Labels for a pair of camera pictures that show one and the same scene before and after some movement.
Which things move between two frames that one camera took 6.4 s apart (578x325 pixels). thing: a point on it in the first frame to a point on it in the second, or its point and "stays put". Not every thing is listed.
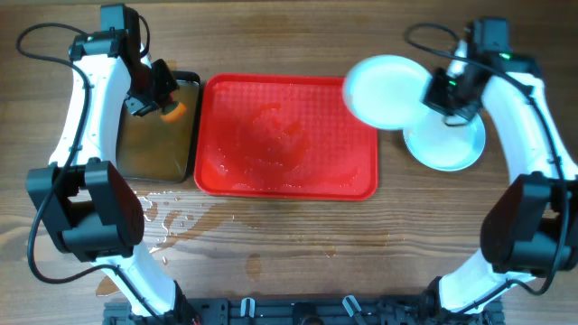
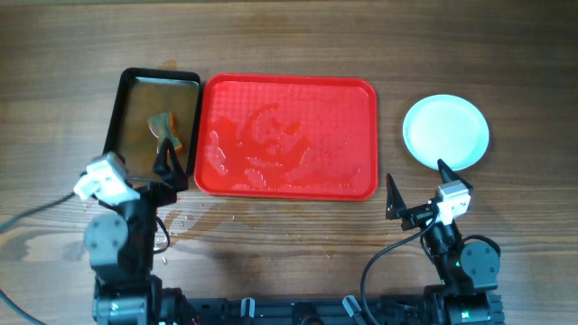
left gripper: (168, 86) to (169, 172)
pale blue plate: (386, 92) to (452, 128)
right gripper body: (441, 94) to (417, 217)
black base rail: (323, 310) stays put
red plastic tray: (282, 136) stays put
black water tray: (151, 150) stays put
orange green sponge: (173, 112) to (163, 126)
